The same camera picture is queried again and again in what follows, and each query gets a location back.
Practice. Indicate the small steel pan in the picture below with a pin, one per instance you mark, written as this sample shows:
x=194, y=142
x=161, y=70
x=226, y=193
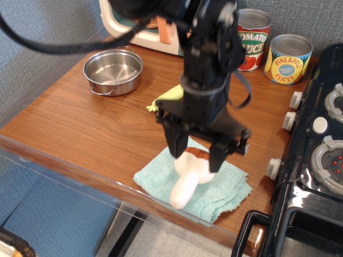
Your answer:
x=113, y=72

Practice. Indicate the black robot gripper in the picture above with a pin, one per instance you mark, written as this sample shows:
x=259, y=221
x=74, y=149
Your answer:
x=207, y=118

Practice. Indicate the tomato sauce can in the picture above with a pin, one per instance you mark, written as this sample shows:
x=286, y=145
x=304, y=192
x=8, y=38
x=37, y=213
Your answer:
x=254, y=27

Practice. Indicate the dark object bottom left corner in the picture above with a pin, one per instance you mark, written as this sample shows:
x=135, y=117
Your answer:
x=12, y=245

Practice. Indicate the white plush mushroom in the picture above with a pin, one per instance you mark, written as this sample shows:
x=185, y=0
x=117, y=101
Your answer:
x=193, y=168

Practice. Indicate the black toy stove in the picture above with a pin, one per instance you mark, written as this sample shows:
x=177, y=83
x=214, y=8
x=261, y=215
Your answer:
x=306, y=215

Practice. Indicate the toy microwave teal and cream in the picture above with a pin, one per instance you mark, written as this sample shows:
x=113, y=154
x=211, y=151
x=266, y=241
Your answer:
x=158, y=35

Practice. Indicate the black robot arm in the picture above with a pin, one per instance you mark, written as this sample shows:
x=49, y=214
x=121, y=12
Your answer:
x=212, y=49

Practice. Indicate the green handled metal spoon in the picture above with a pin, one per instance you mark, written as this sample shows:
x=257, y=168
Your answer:
x=174, y=94

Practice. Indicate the pineapple slices can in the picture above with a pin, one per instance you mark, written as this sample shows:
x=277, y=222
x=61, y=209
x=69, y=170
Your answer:
x=288, y=58

